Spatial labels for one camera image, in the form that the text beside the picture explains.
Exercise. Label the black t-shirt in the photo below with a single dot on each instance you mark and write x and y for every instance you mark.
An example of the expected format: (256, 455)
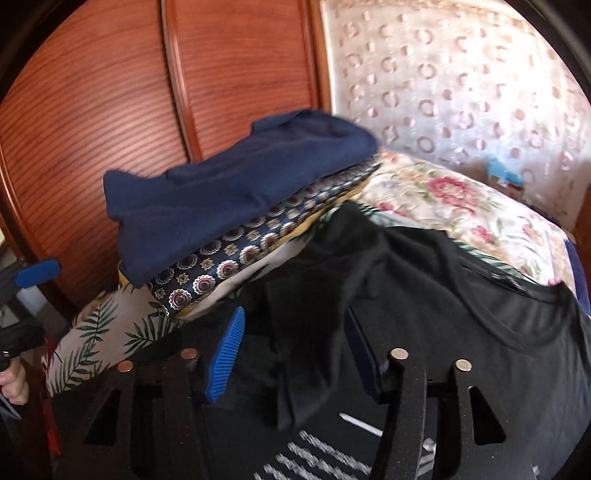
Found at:
(484, 376)

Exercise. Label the wooden wardrobe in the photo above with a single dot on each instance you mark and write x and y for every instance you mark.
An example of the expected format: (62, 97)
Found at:
(140, 86)

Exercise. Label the blue tissue box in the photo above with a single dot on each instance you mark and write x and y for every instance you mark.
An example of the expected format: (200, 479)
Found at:
(497, 171)

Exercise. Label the circle pattern curtain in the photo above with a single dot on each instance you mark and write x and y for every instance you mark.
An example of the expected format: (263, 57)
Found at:
(460, 83)

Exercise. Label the left hand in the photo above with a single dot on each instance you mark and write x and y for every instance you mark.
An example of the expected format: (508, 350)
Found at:
(14, 386)

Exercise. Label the patterned navy folded garment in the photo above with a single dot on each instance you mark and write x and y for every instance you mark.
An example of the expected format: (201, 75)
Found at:
(194, 277)

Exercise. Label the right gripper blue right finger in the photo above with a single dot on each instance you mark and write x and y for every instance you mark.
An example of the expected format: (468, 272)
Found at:
(366, 362)

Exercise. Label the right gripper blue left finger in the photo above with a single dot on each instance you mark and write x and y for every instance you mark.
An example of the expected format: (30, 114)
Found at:
(223, 358)

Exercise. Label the floral quilt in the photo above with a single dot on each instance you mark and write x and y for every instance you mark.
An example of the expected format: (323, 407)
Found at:
(483, 220)

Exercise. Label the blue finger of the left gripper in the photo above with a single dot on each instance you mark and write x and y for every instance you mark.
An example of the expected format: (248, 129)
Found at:
(39, 273)

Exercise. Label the navy blue folded garment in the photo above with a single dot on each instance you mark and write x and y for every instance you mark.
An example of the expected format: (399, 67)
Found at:
(165, 218)

